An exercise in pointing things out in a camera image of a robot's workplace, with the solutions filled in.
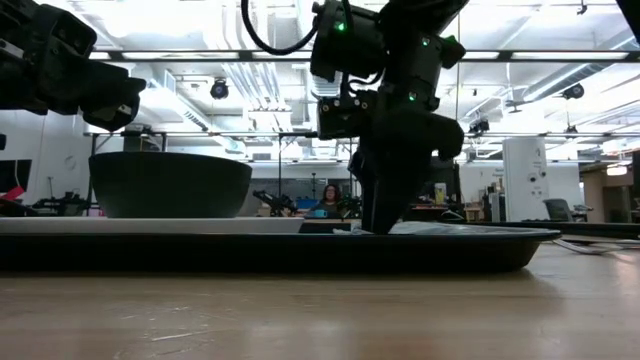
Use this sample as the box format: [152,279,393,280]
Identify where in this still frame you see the black plastic serving tray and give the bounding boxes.
[0,227,562,275]

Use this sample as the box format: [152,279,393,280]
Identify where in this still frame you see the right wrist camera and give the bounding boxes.
[316,93,382,142]

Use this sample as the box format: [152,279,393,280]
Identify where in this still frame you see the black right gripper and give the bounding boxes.
[349,82,466,235]

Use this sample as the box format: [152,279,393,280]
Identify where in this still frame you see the person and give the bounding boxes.
[309,183,351,220]

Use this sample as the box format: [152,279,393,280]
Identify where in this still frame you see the black bowl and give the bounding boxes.
[88,151,254,219]

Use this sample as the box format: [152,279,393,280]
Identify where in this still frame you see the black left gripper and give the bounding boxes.
[0,0,147,133]

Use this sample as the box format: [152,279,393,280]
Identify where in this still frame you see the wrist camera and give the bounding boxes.
[316,93,382,142]
[39,3,99,69]

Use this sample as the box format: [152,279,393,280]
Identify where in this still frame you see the knife with teal patterned handle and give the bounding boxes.
[574,237,640,247]

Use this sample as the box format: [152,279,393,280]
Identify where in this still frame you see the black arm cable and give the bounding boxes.
[241,0,321,56]

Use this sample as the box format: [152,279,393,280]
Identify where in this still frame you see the white round plate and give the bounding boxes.
[0,216,305,236]

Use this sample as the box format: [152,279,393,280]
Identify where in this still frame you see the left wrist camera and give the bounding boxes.
[39,3,99,69]

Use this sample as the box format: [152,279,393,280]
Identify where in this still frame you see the grey office chair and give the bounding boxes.
[543,198,576,223]

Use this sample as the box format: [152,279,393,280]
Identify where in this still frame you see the black horizontal metal beam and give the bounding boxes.
[89,48,640,63]

